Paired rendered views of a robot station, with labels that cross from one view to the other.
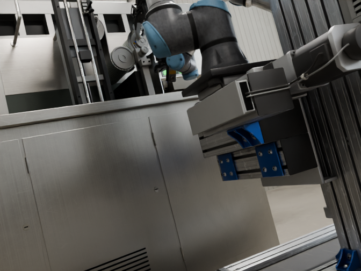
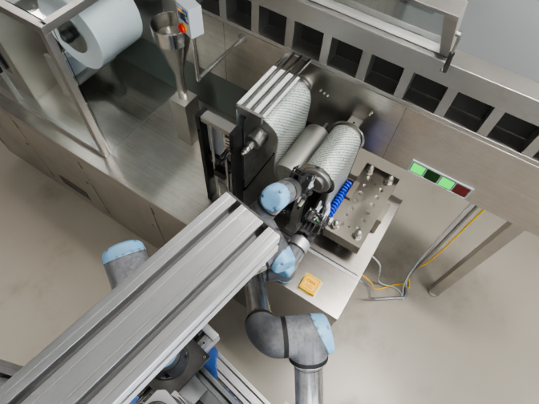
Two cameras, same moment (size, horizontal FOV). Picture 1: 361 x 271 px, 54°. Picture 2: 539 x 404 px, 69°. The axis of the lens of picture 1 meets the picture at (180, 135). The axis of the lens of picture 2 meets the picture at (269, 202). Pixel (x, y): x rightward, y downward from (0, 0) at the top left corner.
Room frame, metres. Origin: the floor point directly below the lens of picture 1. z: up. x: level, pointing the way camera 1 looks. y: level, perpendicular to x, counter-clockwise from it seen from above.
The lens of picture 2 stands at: (1.21, -0.55, 2.45)
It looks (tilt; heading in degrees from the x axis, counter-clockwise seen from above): 59 degrees down; 59
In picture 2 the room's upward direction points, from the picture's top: 5 degrees clockwise
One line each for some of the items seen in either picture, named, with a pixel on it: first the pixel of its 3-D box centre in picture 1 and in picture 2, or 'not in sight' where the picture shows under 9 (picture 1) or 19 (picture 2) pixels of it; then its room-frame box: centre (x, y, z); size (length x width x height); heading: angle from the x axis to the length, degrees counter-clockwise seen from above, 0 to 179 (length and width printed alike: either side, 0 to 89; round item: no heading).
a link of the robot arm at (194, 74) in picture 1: (187, 66); (281, 270); (1.57, -0.11, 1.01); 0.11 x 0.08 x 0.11; 159
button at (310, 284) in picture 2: not in sight; (310, 284); (1.67, -0.18, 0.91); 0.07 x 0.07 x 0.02; 31
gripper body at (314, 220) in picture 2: (167, 57); (310, 227); (1.72, -0.03, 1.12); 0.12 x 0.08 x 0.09; 31
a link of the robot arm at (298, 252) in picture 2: not in sight; (288, 260); (1.58, -0.11, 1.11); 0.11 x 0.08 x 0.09; 31
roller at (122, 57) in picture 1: (115, 66); (302, 155); (1.83, 0.24, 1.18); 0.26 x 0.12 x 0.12; 31
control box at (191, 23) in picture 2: not in sight; (188, 18); (1.52, 0.57, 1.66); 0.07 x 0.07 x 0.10; 14
